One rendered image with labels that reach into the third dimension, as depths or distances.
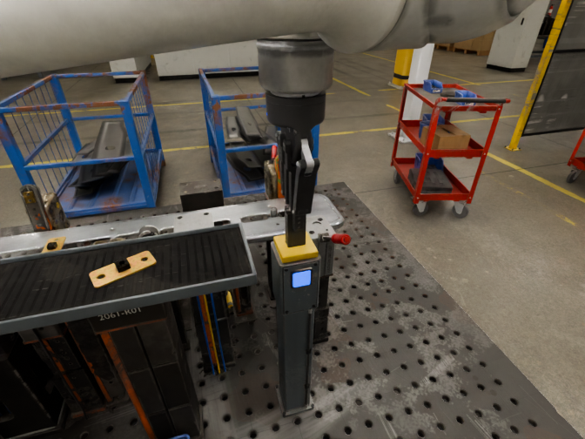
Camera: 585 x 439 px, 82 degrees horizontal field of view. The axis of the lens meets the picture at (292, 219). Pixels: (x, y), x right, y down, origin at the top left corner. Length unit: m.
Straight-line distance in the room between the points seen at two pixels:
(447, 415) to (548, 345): 1.39
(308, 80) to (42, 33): 0.25
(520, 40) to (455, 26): 10.27
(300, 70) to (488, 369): 0.88
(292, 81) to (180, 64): 8.19
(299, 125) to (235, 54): 8.23
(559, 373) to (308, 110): 1.94
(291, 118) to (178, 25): 0.22
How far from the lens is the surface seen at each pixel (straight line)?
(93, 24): 0.24
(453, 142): 2.75
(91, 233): 0.98
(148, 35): 0.23
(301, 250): 0.53
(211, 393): 0.92
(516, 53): 10.58
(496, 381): 1.06
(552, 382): 2.11
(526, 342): 2.22
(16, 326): 0.54
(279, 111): 0.42
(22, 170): 2.89
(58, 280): 0.57
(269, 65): 0.41
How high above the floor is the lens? 1.48
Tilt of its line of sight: 33 degrees down
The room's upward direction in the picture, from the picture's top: straight up
